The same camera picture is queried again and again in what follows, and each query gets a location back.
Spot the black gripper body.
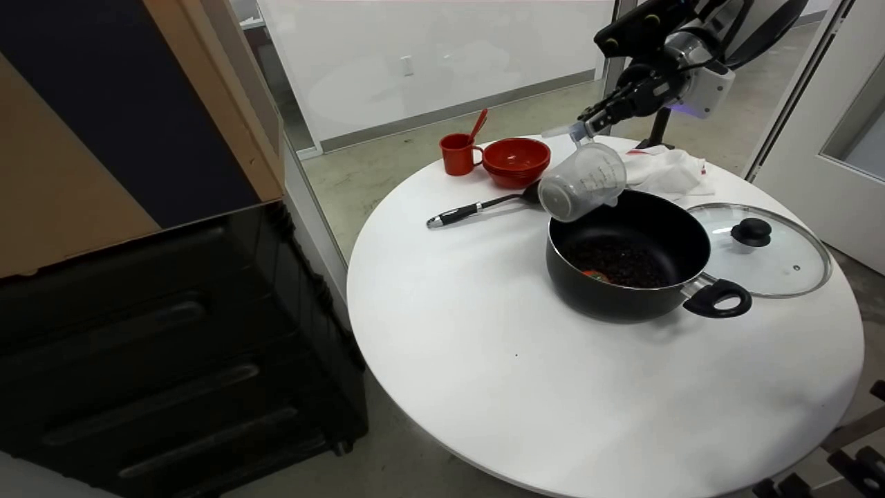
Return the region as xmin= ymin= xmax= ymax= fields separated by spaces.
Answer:
xmin=605 ymin=59 xmax=695 ymax=122

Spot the clear plastic measuring cup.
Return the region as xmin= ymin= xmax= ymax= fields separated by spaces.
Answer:
xmin=537 ymin=120 xmax=631 ymax=226

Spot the small red cup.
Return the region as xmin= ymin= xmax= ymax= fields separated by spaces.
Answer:
xmin=436 ymin=109 xmax=492 ymax=181

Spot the white cloth with red stripe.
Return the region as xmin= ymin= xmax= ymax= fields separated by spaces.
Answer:
xmin=623 ymin=145 xmax=714 ymax=203

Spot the red bowl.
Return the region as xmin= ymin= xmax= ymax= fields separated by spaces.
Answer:
xmin=481 ymin=136 xmax=553 ymax=192

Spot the black ladle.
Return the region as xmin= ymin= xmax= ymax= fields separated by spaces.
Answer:
xmin=424 ymin=181 xmax=547 ymax=232

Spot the glass lid with black knob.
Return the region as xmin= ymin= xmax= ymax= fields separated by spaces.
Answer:
xmin=685 ymin=200 xmax=836 ymax=301

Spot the black slatted crate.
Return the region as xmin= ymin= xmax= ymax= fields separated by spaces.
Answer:
xmin=0 ymin=200 xmax=370 ymax=498

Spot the brown wooden partition panel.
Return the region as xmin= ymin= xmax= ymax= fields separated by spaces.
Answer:
xmin=0 ymin=0 xmax=289 ymax=280

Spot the black pot with loop handle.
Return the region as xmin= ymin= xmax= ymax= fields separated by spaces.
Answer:
xmin=544 ymin=189 xmax=756 ymax=323

